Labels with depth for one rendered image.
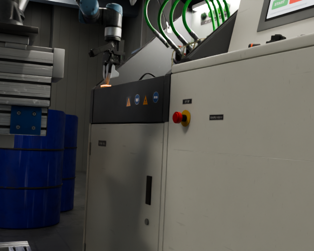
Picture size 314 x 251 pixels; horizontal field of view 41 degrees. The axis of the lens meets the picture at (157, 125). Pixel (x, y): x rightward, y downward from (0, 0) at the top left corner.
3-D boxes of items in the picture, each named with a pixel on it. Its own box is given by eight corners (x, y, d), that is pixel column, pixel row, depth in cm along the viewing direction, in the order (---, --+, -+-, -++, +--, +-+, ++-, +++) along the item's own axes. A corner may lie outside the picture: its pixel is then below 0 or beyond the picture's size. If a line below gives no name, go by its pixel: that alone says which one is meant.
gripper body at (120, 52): (124, 64, 189) (126, 39, 189) (107, 62, 184) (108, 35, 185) (117, 66, 195) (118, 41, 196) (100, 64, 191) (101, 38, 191)
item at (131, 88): (91, 123, 194) (93, 88, 195) (100, 123, 197) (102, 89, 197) (161, 121, 141) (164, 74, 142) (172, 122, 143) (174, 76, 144)
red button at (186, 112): (169, 125, 129) (170, 109, 130) (180, 126, 131) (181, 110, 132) (179, 125, 125) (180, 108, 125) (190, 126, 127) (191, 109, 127)
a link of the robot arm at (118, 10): (104, 7, 194) (122, 8, 195) (103, 30, 194) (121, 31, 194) (103, 1, 186) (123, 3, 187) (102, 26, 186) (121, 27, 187)
